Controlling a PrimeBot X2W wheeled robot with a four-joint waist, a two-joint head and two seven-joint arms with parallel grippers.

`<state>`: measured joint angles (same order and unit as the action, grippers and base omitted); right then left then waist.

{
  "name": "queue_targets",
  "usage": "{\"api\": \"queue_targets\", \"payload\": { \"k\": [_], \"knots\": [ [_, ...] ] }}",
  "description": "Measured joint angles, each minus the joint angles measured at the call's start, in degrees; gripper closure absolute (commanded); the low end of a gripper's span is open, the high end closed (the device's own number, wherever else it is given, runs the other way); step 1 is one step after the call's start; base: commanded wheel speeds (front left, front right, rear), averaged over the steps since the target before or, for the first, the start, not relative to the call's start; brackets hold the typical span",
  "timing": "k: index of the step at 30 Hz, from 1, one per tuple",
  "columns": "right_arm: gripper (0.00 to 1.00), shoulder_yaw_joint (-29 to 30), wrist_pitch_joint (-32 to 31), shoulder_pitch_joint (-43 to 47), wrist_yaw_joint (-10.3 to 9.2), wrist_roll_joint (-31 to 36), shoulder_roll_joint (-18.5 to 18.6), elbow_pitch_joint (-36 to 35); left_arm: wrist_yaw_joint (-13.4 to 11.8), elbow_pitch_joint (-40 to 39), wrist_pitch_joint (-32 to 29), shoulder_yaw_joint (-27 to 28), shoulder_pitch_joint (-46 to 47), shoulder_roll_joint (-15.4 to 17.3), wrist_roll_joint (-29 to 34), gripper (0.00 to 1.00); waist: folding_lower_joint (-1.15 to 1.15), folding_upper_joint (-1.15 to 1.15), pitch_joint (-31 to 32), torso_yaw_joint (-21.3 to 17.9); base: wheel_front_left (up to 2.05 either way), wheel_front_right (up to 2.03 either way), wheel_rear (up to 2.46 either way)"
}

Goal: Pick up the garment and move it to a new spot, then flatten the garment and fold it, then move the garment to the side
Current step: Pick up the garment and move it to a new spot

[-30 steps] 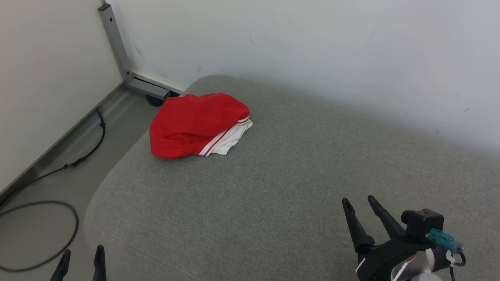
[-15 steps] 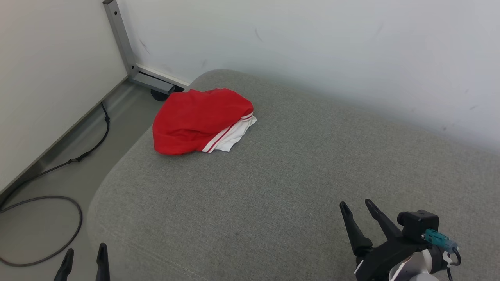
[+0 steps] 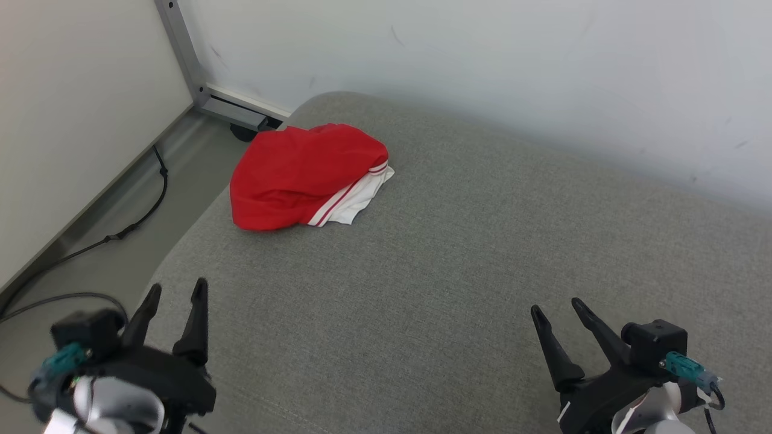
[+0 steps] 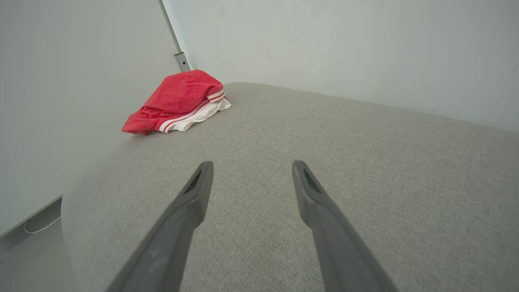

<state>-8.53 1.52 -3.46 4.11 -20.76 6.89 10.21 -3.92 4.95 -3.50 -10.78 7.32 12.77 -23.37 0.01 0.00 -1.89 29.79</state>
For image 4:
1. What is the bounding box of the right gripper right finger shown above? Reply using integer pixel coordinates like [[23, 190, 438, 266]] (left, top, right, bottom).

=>
[[292, 160, 400, 292]]

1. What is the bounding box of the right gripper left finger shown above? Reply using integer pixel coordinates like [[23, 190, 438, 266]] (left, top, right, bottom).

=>
[[106, 161, 214, 292]]

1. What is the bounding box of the red and white shirt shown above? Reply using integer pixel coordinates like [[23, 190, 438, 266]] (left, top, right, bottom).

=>
[[122, 69, 232, 135]]

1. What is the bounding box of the white floor cable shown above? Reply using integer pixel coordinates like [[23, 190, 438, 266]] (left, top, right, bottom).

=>
[[24, 215, 62, 235]]

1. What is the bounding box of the grey metal partition post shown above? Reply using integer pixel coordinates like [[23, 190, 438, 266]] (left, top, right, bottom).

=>
[[158, 0, 191, 73]]

